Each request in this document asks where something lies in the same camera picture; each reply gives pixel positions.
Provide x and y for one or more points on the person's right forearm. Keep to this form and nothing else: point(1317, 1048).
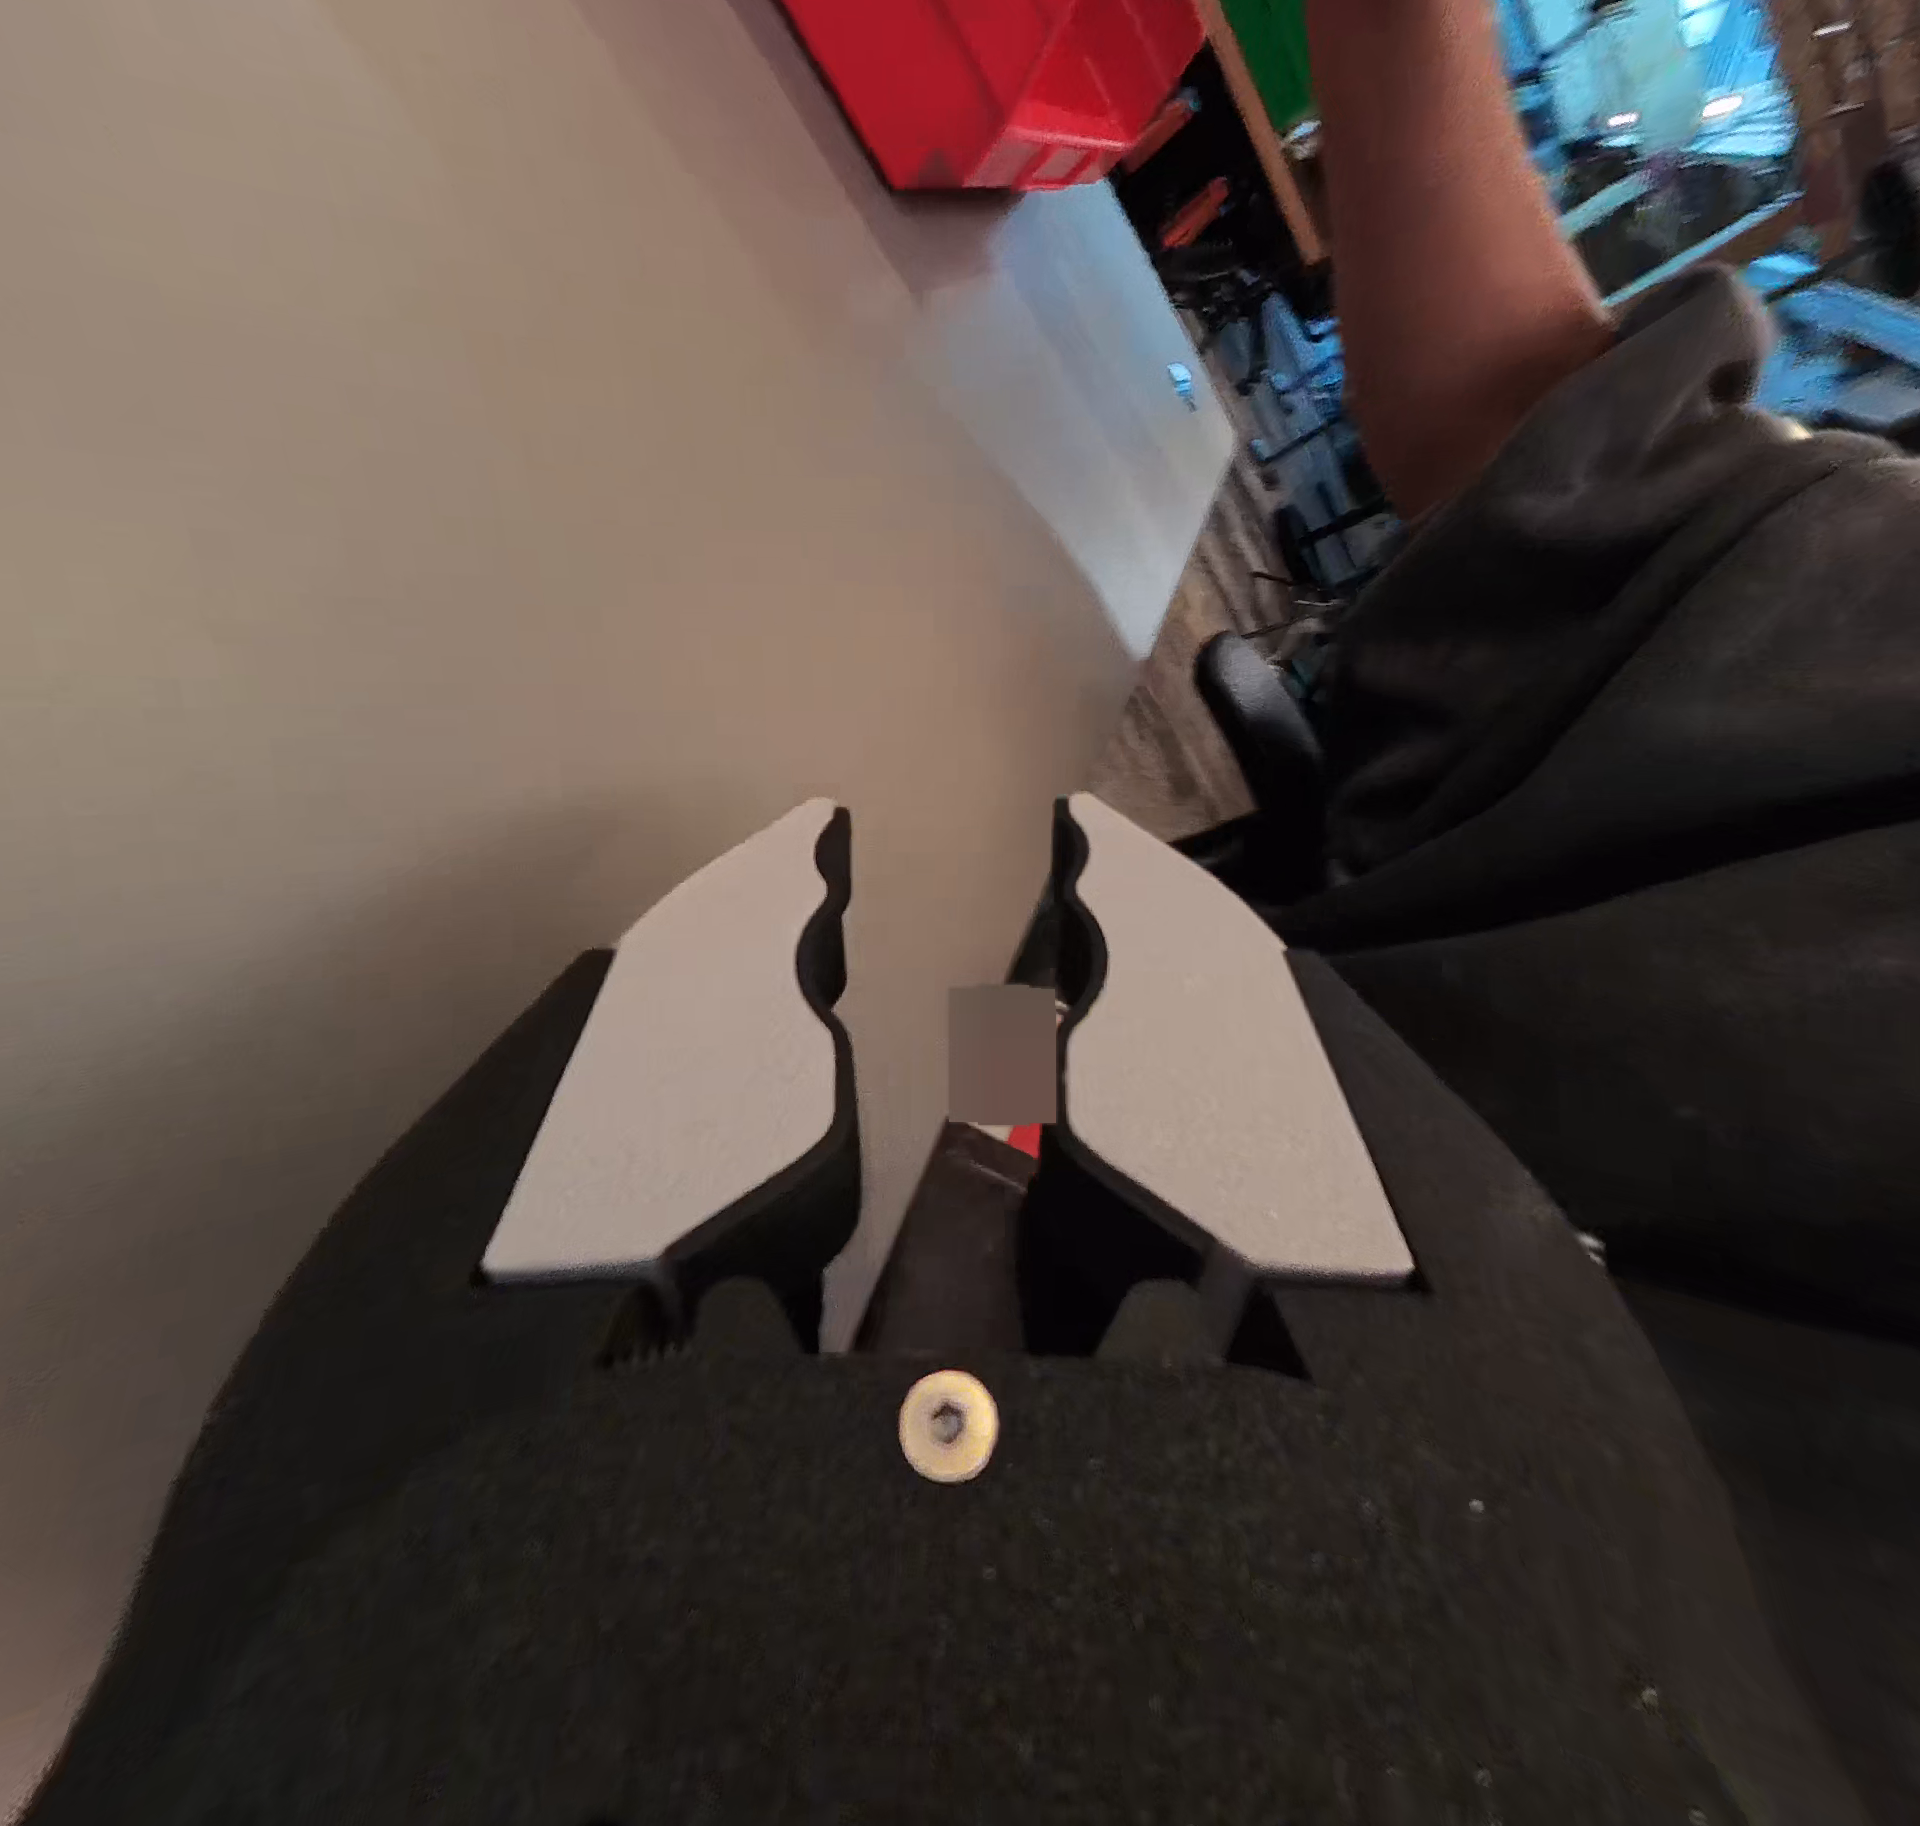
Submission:
point(1440, 207)

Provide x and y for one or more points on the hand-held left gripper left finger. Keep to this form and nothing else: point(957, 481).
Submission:
point(676, 1083)

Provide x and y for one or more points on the person's black chair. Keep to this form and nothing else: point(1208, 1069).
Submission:
point(1260, 762)

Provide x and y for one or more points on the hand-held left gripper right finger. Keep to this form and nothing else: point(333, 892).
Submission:
point(1236, 1083)

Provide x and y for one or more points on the green box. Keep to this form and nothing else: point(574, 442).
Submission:
point(1260, 13)

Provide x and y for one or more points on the red plastic bin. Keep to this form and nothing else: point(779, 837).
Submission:
point(961, 26)

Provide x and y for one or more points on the wooden table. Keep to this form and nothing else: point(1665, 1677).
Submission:
point(1247, 87)

